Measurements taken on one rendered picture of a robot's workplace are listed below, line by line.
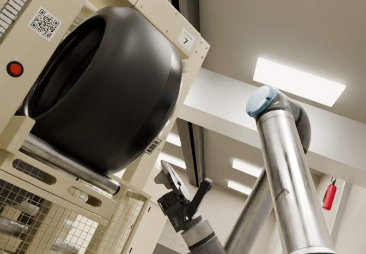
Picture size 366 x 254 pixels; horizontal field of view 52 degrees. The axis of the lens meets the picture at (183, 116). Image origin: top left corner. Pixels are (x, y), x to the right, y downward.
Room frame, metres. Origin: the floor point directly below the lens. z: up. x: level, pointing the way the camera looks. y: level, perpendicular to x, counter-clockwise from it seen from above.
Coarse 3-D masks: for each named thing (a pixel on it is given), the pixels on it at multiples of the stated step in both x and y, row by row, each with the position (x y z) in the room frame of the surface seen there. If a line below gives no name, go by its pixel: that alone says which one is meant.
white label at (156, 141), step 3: (156, 138) 1.10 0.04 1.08; (159, 138) 1.11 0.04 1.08; (153, 141) 1.10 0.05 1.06; (156, 141) 1.11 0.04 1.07; (159, 141) 1.12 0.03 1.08; (150, 144) 1.11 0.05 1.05; (153, 144) 1.12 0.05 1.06; (156, 144) 1.13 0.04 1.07; (147, 147) 1.11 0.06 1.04; (150, 147) 1.12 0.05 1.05; (153, 147) 1.13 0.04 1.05; (156, 147) 1.14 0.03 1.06; (144, 150) 1.11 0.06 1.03; (147, 150) 1.12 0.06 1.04; (150, 150) 1.13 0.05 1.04; (153, 150) 1.14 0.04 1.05; (147, 153) 1.13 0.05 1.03; (150, 153) 1.14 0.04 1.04
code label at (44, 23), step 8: (40, 8) 0.98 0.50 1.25; (40, 16) 0.98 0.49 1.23; (48, 16) 0.99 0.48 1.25; (32, 24) 0.98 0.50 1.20; (40, 24) 0.99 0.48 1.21; (48, 24) 1.00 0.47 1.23; (56, 24) 1.01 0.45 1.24; (40, 32) 1.00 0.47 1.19; (48, 32) 1.01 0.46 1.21; (48, 40) 1.02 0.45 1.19
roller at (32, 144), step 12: (24, 144) 1.00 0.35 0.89; (36, 144) 1.01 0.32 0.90; (48, 144) 1.04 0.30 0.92; (48, 156) 1.05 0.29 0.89; (60, 156) 1.06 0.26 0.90; (72, 156) 1.10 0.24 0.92; (72, 168) 1.09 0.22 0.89; (84, 168) 1.11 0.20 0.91; (84, 180) 1.14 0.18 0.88; (96, 180) 1.14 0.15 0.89; (108, 180) 1.17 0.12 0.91; (108, 192) 1.19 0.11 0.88
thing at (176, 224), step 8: (168, 192) 1.12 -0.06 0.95; (184, 192) 1.11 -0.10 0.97; (160, 200) 1.12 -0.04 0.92; (168, 200) 1.12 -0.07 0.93; (176, 200) 1.11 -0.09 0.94; (184, 200) 1.09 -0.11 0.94; (168, 208) 1.12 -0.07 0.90; (176, 208) 1.11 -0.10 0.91; (184, 208) 1.12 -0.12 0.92; (168, 216) 1.14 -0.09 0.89; (176, 216) 1.13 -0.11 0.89; (184, 216) 1.13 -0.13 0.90; (192, 216) 1.13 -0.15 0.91; (200, 216) 1.11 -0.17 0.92; (176, 224) 1.13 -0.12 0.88; (184, 224) 1.13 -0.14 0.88; (192, 224) 1.10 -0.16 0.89; (176, 232) 1.14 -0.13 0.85
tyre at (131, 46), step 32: (96, 32) 1.31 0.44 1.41; (128, 32) 0.97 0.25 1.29; (64, 64) 1.40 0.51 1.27; (96, 64) 0.96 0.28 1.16; (128, 64) 0.95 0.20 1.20; (160, 64) 1.02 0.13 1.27; (32, 96) 1.29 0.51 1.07; (64, 96) 1.02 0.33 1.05; (96, 96) 0.96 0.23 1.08; (128, 96) 0.98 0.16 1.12; (160, 96) 1.03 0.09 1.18; (32, 128) 1.11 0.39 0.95; (64, 128) 1.02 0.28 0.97; (96, 128) 1.01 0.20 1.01; (128, 128) 1.04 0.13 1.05; (160, 128) 1.08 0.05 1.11; (96, 160) 1.12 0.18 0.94; (128, 160) 1.13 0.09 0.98
